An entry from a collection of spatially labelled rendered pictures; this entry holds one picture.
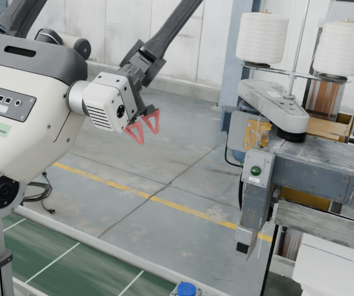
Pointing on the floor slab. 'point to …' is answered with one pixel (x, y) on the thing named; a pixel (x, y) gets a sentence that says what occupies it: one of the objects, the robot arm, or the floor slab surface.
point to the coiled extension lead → (41, 193)
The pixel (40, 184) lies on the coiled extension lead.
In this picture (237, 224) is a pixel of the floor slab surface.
